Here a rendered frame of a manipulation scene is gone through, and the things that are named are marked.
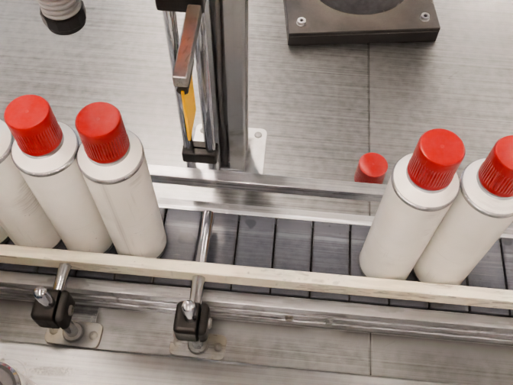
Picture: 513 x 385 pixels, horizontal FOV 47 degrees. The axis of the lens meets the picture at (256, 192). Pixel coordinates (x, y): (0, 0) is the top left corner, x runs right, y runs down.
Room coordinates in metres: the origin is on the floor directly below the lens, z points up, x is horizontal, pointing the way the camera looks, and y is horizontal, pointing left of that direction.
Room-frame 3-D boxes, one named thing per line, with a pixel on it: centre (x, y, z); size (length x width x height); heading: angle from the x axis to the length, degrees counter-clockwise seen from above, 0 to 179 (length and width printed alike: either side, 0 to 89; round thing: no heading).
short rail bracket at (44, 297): (0.19, 0.18, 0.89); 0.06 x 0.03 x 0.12; 176
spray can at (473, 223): (0.24, -0.18, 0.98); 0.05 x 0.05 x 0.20
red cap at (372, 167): (0.37, -0.13, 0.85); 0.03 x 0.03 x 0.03
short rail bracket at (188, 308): (0.17, 0.05, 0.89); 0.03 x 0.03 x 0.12; 86
